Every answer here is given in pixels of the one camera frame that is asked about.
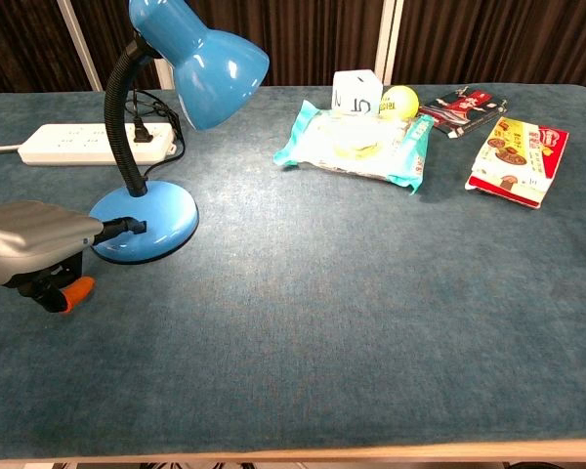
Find blue desk lamp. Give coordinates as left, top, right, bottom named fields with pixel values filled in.
left=87, top=0, right=271, bottom=266

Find white slanted frame post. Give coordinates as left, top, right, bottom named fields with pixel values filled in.
left=56, top=0, right=104, bottom=93

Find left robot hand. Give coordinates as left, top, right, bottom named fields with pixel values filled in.
left=0, top=199, right=147, bottom=315

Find white upright frame post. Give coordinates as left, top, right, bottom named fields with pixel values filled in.
left=372, top=0, right=404, bottom=86

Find black power cable with plug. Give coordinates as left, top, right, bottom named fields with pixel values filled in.
left=125, top=88, right=188, bottom=178

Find blue table cloth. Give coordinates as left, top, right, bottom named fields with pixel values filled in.
left=0, top=83, right=586, bottom=462

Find white power strip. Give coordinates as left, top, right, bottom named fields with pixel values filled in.
left=17, top=122, right=177, bottom=167

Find red yellow snack box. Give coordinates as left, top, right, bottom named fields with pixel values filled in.
left=464, top=115, right=570, bottom=210

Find dark red printed card pack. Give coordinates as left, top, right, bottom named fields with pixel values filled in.
left=418, top=85, right=509, bottom=140

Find teal snack packet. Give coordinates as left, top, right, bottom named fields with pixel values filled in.
left=272, top=100, right=435, bottom=195

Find light blue number cube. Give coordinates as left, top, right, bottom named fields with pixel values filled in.
left=331, top=68, right=384, bottom=116

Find yellow tennis ball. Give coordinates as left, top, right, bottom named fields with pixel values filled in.
left=379, top=85, right=421, bottom=120

